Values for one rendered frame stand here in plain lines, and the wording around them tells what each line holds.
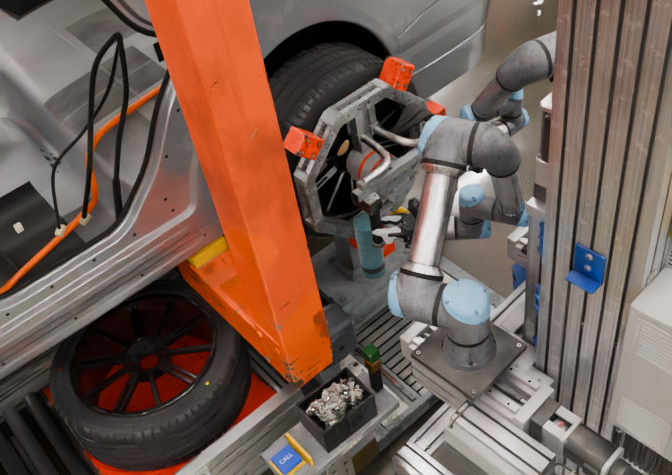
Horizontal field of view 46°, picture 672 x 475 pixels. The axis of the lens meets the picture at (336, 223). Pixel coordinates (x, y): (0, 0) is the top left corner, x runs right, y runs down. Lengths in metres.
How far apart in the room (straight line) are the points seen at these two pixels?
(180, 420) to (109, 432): 0.22
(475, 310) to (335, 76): 0.94
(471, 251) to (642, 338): 1.79
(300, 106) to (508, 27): 2.59
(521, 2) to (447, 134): 3.18
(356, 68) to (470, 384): 1.07
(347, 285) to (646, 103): 1.88
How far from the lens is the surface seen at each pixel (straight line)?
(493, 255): 3.52
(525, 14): 5.05
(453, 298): 2.01
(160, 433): 2.63
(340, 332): 2.82
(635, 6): 1.43
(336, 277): 3.20
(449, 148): 2.04
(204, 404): 2.63
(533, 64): 2.33
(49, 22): 3.63
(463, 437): 2.17
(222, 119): 1.79
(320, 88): 2.53
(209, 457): 2.65
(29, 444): 3.08
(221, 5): 1.68
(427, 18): 2.95
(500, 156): 2.04
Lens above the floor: 2.61
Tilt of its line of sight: 44 degrees down
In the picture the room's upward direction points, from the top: 11 degrees counter-clockwise
